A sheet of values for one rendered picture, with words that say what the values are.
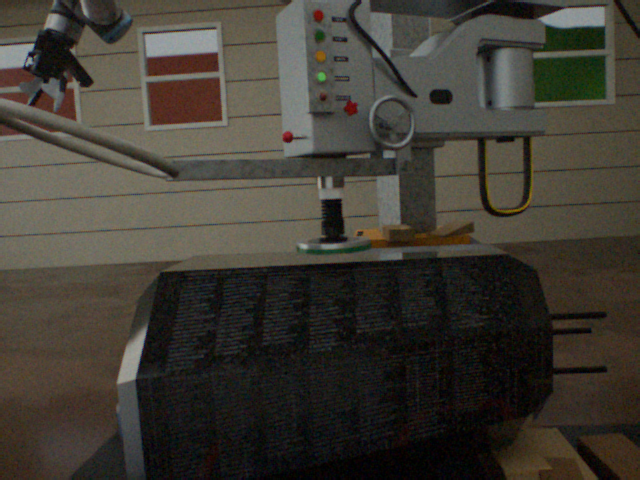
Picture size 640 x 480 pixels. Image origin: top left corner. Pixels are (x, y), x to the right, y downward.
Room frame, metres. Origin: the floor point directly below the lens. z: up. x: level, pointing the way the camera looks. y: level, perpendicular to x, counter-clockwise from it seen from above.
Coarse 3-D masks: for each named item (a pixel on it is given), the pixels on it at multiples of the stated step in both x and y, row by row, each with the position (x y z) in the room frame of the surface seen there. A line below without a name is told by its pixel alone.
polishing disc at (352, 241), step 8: (304, 240) 1.60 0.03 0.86; (312, 240) 1.58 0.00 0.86; (344, 240) 1.52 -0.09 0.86; (352, 240) 1.52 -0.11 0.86; (360, 240) 1.51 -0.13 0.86; (368, 240) 1.52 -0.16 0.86; (304, 248) 1.50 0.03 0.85; (312, 248) 1.48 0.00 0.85; (320, 248) 1.47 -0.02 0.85; (328, 248) 1.46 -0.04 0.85; (336, 248) 1.46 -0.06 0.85
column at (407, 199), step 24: (384, 24) 2.36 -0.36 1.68; (408, 24) 2.34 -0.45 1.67; (384, 48) 2.36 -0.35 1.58; (408, 48) 2.33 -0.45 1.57; (432, 168) 2.37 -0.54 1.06; (384, 192) 2.42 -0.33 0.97; (408, 192) 2.32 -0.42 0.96; (432, 192) 2.37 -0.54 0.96; (384, 216) 2.43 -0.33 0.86; (408, 216) 2.32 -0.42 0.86; (432, 216) 2.37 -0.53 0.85
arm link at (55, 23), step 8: (56, 16) 1.43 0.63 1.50; (48, 24) 1.43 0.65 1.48; (56, 24) 1.43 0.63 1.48; (64, 24) 1.43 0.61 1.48; (72, 24) 1.45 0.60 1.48; (56, 32) 1.43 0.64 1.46; (64, 32) 1.43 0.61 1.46; (72, 32) 1.45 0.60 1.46; (80, 32) 1.47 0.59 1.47; (72, 40) 1.46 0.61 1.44
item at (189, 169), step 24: (192, 168) 1.35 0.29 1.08; (216, 168) 1.37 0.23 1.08; (240, 168) 1.40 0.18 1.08; (264, 168) 1.42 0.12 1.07; (288, 168) 1.45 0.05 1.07; (312, 168) 1.48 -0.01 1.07; (336, 168) 1.50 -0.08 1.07; (360, 168) 1.53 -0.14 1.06; (384, 168) 1.56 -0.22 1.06; (408, 168) 1.56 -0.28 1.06
